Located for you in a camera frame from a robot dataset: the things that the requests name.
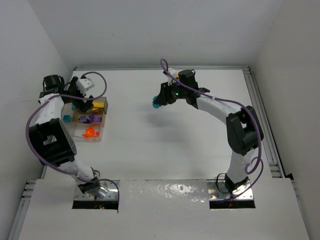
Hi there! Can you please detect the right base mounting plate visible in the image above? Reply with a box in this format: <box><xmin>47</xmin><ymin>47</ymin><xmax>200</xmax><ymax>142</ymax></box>
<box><xmin>207</xmin><ymin>179</ymin><xmax>255</xmax><ymax>201</ymax></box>

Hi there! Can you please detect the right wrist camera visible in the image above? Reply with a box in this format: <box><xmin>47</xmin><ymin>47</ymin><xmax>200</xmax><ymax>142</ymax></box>
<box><xmin>167</xmin><ymin>68</ymin><xmax>179</xmax><ymax>86</ymax></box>

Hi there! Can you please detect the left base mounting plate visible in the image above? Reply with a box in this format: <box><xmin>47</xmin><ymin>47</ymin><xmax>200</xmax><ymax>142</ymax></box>
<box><xmin>74</xmin><ymin>180</ymin><xmax>120</xmax><ymax>201</ymax></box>

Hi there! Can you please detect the yellow lego plate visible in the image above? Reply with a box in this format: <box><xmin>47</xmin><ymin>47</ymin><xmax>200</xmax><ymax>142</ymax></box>
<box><xmin>92</xmin><ymin>101</ymin><xmax>105</xmax><ymax>111</ymax></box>

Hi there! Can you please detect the teal square lego brick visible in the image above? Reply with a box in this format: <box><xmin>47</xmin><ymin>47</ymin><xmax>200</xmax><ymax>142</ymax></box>
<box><xmin>62</xmin><ymin>115</ymin><xmax>72</xmax><ymax>123</ymax></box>

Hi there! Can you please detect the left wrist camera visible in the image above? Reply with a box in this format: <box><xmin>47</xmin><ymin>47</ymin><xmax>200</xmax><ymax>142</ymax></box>
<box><xmin>75</xmin><ymin>78</ymin><xmax>95</xmax><ymax>95</ymax></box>

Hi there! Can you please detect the lavender lego stack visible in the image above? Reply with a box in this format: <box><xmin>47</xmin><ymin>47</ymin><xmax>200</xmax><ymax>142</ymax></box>
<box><xmin>79</xmin><ymin>115</ymin><xmax>91</xmax><ymax>124</ymax></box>

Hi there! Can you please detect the base mounting plate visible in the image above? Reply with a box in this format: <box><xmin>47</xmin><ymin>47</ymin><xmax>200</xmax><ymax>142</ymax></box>
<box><xmin>207</xmin><ymin>179</ymin><xmax>255</xmax><ymax>201</ymax></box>
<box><xmin>74</xmin><ymin>180</ymin><xmax>120</xmax><ymax>201</ymax></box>

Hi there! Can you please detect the grey smoked container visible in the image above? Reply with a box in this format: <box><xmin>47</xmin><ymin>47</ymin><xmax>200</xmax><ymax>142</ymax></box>
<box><xmin>90</xmin><ymin>97</ymin><xmax>109</xmax><ymax>115</ymax></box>

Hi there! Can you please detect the clear container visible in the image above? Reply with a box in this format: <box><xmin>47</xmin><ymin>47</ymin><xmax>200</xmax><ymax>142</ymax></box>
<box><xmin>61</xmin><ymin>103</ymin><xmax>104</xmax><ymax>143</ymax></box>

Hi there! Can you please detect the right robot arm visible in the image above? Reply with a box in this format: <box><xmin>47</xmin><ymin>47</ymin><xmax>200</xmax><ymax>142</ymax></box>
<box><xmin>152</xmin><ymin>68</ymin><xmax>264</xmax><ymax>194</ymax></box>

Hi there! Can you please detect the orange round dome piece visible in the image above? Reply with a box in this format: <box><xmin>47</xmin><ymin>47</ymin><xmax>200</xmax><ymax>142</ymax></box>
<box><xmin>85</xmin><ymin>127</ymin><xmax>96</xmax><ymax>138</ymax></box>

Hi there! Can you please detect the dark purple lego plate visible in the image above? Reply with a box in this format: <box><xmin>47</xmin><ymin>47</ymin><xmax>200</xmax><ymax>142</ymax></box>
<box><xmin>89</xmin><ymin>114</ymin><xmax>102</xmax><ymax>123</ymax></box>

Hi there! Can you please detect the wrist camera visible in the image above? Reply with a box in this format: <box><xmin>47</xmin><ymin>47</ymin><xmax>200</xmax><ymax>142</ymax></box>
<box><xmin>167</xmin><ymin>68</ymin><xmax>179</xmax><ymax>86</ymax></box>
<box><xmin>75</xmin><ymin>78</ymin><xmax>95</xmax><ymax>95</ymax></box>

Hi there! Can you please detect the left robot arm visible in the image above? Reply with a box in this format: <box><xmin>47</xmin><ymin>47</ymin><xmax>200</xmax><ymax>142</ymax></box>
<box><xmin>26</xmin><ymin>75</ymin><xmax>101</xmax><ymax>198</ymax></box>

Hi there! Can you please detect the teal lego block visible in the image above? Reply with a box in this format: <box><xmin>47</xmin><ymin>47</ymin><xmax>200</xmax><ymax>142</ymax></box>
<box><xmin>151</xmin><ymin>94</ymin><xmax>161</xmax><ymax>110</ymax></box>

